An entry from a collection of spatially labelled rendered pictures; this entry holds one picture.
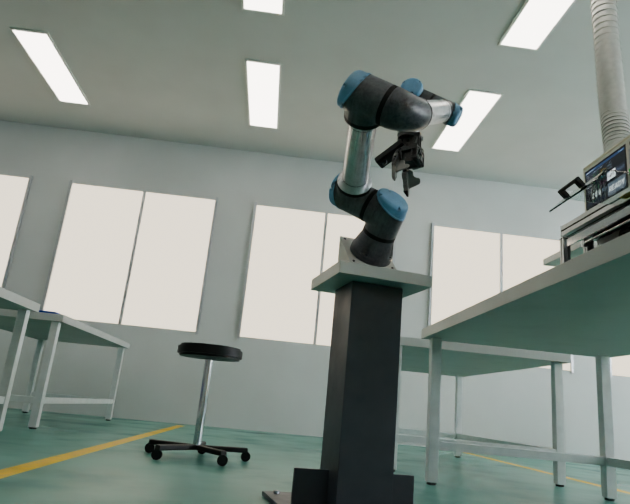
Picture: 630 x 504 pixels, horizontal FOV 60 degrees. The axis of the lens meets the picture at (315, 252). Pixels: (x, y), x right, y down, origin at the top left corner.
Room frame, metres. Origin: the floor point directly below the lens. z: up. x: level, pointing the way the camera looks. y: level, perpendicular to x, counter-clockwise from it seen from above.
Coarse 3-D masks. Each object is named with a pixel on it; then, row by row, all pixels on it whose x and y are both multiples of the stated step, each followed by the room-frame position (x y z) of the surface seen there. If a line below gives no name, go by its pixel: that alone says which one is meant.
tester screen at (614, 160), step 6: (612, 156) 1.81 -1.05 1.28; (618, 156) 1.78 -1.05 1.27; (624, 156) 1.75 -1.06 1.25; (606, 162) 1.85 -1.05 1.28; (612, 162) 1.81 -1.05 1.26; (618, 162) 1.78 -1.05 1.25; (594, 168) 1.93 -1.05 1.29; (600, 168) 1.89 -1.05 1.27; (606, 168) 1.85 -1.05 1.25; (612, 168) 1.82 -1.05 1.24; (588, 174) 1.97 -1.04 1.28; (594, 174) 1.93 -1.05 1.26; (588, 180) 1.97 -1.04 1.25; (594, 204) 1.94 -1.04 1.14
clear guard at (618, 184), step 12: (600, 180) 1.56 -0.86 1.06; (612, 180) 1.55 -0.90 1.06; (624, 180) 1.54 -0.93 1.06; (576, 192) 1.55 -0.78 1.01; (588, 192) 1.66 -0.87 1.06; (600, 192) 1.65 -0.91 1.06; (612, 192) 1.64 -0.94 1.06; (624, 192) 1.63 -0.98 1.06; (612, 204) 1.73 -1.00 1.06; (624, 204) 1.72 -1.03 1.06
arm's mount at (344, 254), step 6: (342, 240) 1.85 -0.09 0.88; (348, 240) 1.87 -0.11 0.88; (342, 246) 1.84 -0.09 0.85; (348, 246) 1.84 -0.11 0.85; (342, 252) 1.84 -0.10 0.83; (348, 252) 1.81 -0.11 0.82; (342, 258) 1.83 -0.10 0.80; (348, 258) 1.78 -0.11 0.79; (354, 258) 1.79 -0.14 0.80; (366, 264) 1.78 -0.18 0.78; (390, 264) 1.83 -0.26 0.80
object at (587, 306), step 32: (608, 256) 1.24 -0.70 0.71; (512, 288) 1.77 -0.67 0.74; (544, 288) 1.56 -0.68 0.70; (576, 288) 1.53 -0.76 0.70; (608, 288) 1.49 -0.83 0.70; (448, 320) 2.43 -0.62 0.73; (480, 320) 2.18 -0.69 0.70; (512, 320) 2.11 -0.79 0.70; (544, 320) 2.05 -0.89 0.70; (576, 320) 1.99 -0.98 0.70; (608, 320) 1.93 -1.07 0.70; (576, 352) 2.82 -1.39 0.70; (608, 352) 2.72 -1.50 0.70
